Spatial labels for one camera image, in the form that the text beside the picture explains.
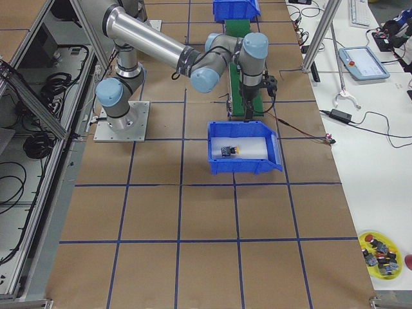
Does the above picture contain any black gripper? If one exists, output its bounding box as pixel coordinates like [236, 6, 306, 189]
[240, 73, 277, 122]

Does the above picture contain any yellow push button switch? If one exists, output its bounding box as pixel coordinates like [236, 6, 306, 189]
[221, 146, 239, 158]

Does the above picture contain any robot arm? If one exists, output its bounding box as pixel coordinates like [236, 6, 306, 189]
[84, 1, 277, 121]

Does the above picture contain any yellow plate of buttons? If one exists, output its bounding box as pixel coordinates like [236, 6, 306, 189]
[358, 231, 403, 280]

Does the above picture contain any right blue plastic bin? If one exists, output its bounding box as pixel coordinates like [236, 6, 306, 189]
[208, 121, 283, 174]

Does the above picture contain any blue plastic bin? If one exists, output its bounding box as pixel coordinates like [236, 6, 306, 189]
[212, 0, 261, 22]
[208, 121, 283, 174]

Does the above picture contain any white foam pad right bin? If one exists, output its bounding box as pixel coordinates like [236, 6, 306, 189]
[210, 137, 268, 159]

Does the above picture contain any black flat bar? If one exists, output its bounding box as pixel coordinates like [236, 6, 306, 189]
[310, 62, 321, 83]

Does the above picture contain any green conveyor belt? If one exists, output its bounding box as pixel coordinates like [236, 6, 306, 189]
[224, 19, 265, 118]

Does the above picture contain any black power adapter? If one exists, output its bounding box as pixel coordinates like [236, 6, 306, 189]
[329, 109, 352, 124]

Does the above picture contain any left blue plastic bin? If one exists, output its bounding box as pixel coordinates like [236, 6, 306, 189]
[212, 0, 261, 22]

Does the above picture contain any teach pendant tablet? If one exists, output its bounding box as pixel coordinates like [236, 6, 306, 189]
[338, 46, 390, 80]

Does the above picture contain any white keyboard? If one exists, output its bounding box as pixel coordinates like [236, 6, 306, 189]
[349, 0, 371, 27]

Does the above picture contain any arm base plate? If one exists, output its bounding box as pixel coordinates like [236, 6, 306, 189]
[94, 100, 150, 142]

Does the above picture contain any aluminium frame post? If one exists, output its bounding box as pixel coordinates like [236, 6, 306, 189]
[302, 0, 341, 72]

